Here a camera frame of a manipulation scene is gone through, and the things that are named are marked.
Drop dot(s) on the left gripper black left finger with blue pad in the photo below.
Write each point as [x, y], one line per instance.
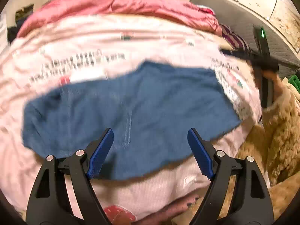
[62, 192]

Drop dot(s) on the beige fuzzy sleeve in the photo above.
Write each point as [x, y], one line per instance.
[281, 125]

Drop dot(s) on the blue denim pants lace trim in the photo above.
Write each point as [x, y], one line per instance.
[150, 111]

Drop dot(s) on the tree painting wall art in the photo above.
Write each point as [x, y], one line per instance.
[281, 14]

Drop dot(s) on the dark clothes pile on chair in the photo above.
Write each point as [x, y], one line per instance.
[20, 17]

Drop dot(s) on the red pink quilt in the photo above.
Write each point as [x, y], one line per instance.
[182, 12]

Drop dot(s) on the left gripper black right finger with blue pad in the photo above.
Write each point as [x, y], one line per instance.
[229, 184]

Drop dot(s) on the purple striped pillow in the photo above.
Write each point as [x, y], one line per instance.
[234, 39]

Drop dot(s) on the grey upholstered headboard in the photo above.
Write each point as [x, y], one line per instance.
[242, 22]

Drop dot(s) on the pink strawberry print blanket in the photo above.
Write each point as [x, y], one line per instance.
[103, 47]

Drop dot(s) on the operator right hand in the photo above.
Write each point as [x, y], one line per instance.
[278, 86]

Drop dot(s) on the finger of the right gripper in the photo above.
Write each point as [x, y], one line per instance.
[240, 54]

